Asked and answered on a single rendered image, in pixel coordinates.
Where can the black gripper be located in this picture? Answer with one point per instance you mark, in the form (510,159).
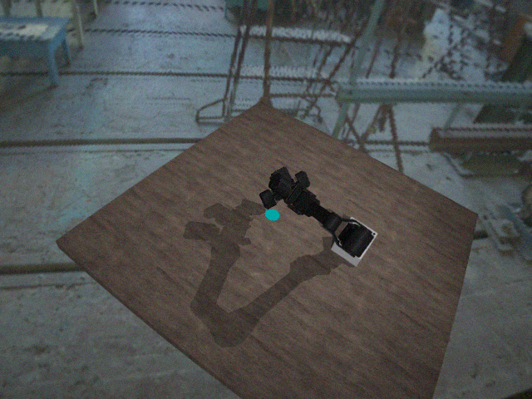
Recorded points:
(269,200)

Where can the cyan circle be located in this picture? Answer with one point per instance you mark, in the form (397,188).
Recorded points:
(272,214)

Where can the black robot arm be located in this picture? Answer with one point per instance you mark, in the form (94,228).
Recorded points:
(354,239)

